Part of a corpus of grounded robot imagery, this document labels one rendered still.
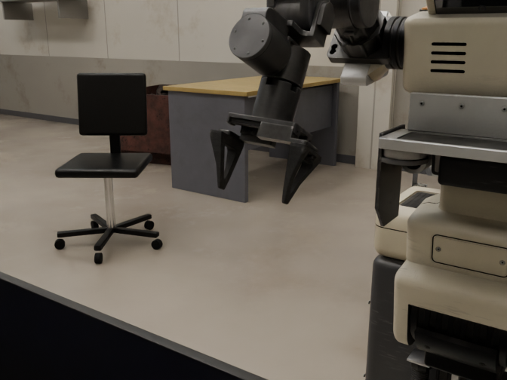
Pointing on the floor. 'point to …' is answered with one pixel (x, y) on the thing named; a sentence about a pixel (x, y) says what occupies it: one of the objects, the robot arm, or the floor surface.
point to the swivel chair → (116, 127)
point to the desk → (177, 145)
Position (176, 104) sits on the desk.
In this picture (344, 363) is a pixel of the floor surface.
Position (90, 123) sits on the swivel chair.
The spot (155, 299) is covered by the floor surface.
